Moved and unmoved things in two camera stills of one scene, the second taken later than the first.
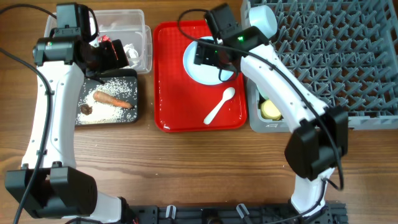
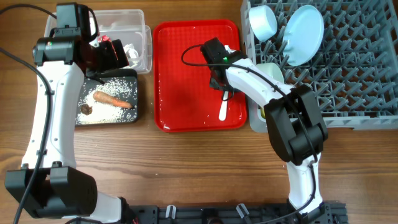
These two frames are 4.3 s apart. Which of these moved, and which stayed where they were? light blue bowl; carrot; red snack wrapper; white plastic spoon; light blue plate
Moved: white plastic spoon; light blue plate
Stayed: light blue bowl; carrot; red snack wrapper
